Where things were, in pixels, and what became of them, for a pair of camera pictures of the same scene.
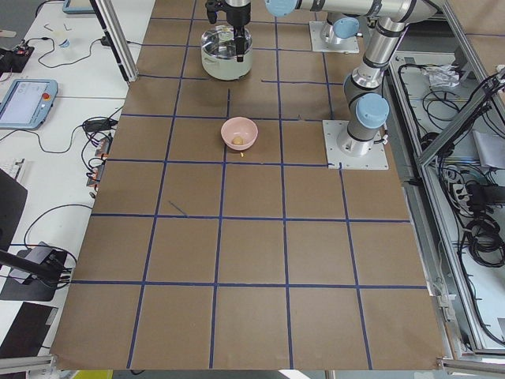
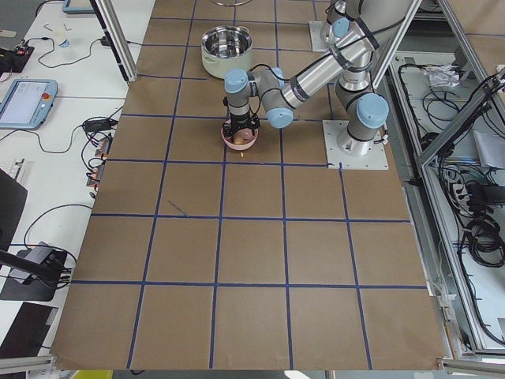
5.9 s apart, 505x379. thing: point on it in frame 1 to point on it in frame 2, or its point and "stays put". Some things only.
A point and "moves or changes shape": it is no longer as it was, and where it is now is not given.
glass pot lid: x=219 y=41 moves or changes shape
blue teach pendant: x=27 y=103 stays put
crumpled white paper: x=442 y=75 stays put
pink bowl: x=239 y=133 stays put
